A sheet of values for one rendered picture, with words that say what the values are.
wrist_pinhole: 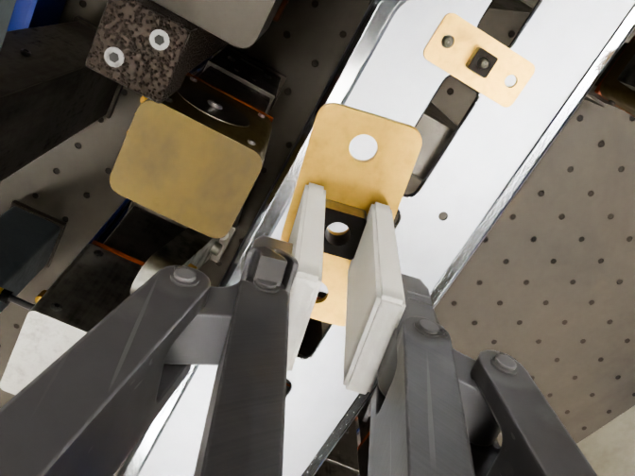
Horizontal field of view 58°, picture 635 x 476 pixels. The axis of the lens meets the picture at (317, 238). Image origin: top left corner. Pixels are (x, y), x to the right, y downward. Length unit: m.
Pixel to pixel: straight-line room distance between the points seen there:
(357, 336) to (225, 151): 0.26
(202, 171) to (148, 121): 0.05
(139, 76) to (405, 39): 0.20
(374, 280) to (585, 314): 0.85
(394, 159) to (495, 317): 0.75
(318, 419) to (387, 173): 0.43
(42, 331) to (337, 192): 0.30
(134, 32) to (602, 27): 0.34
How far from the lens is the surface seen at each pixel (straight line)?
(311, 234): 0.16
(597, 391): 1.09
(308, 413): 0.61
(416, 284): 0.17
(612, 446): 2.26
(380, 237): 0.17
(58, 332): 0.45
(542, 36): 0.49
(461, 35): 0.47
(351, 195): 0.21
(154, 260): 0.42
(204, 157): 0.40
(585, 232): 0.92
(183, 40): 0.37
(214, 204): 0.41
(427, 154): 0.50
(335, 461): 0.89
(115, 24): 0.38
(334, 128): 0.20
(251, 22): 0.38
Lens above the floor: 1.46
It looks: 66 degrees down
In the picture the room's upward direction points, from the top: 178 degrees clockwise
